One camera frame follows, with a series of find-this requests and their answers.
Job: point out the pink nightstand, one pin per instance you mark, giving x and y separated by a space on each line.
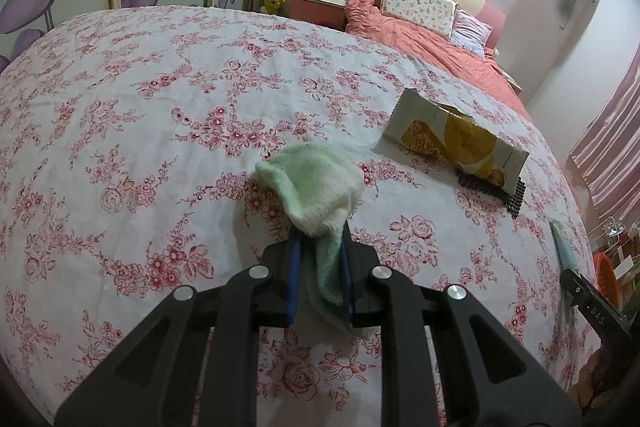
315 12

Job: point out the orange plastic bin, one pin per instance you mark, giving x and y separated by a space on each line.
606 279

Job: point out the pink duvet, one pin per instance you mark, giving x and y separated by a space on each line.
425 42

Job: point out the striped pillow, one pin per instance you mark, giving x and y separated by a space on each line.
470 32

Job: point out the pink striped curtain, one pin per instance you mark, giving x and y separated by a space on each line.
615 147

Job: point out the black dotted pouch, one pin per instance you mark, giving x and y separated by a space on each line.
515 202

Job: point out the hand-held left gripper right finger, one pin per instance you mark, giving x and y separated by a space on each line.
348 282

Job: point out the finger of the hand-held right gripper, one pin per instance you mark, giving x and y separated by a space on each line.
595 307

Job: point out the pale green towel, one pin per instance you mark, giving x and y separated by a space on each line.
315 187

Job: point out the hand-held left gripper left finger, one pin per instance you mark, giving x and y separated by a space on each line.
294 277

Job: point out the light blue packet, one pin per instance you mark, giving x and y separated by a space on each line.
562 247

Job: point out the yellow white snack packet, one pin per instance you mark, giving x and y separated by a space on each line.
450 132

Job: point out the floral pillow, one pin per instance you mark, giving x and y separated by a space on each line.
420 7

